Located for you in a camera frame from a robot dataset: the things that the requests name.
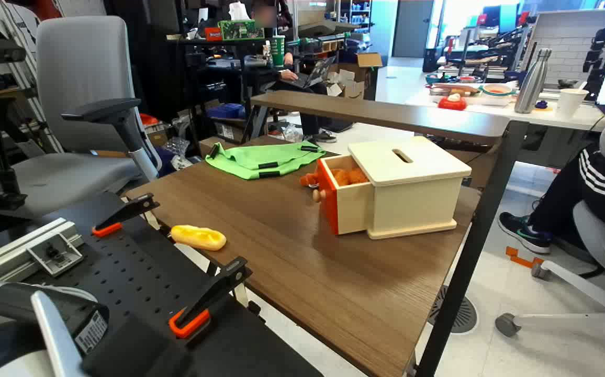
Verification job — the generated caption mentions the wooden drawer orange front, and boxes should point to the wooden drawer orange front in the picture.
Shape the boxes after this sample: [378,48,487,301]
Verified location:
[303,152,375,237]

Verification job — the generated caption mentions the robot base black white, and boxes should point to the robot base black white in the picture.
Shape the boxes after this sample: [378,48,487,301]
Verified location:
[0,280,112,377]

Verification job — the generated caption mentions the light wooden chest box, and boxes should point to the light wooden chest box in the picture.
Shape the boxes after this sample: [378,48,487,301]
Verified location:
[348,135,472,241]

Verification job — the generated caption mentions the green plastic sheet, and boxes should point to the green plastic sheet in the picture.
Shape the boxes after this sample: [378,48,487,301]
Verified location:
[203,140,328,182]

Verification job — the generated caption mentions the seated person dark clothes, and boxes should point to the seated person dark clothes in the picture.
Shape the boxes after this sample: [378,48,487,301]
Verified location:
[249,3,326,92]

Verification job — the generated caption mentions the long brown bench table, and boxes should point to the long brown bench table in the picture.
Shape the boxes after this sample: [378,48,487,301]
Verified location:
[249,87,527,150]

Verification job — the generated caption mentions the green drink can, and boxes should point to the green drink can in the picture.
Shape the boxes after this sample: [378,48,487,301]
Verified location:
[270,31,288,70]

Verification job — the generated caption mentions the cardboard box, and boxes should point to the cardboard box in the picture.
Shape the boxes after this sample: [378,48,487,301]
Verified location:
[354,50,384,71]

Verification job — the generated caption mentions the green box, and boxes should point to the green box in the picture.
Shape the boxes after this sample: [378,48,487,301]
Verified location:
[218,17,265,41]

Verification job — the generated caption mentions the orange object on desk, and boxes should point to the orange object on desk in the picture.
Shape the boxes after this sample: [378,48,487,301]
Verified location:
[435,94,469,113]

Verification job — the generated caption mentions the orange floor marker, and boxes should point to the orange floor marker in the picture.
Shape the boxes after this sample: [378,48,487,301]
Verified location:
[504,246,545,270]

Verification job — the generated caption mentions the grey office chair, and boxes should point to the grey office chair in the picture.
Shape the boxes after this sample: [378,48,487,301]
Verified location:
[0,15,165,214]

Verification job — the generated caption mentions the white paper cup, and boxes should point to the white paper cup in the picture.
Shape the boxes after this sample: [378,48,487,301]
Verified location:
[553,85,591,119]

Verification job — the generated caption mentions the seated person striped trousers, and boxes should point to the seated person striped trousers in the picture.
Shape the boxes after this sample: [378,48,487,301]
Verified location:
[498,85,605,257]

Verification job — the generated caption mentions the white pegboard panel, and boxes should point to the white pegboard panel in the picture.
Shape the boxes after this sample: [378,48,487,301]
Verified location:
[525,7,605,91]

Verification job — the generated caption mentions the black clamp orange handle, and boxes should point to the black clamp orange handle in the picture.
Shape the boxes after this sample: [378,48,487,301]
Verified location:
[168,255,254,341]
[90,192,160,241]

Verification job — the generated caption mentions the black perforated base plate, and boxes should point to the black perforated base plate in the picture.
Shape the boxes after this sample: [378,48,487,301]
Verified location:
[16,196,326,377]

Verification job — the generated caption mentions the aluminium rail profile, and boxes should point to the aluminium rail profile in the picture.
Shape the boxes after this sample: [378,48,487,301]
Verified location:
[0,216,86,280]

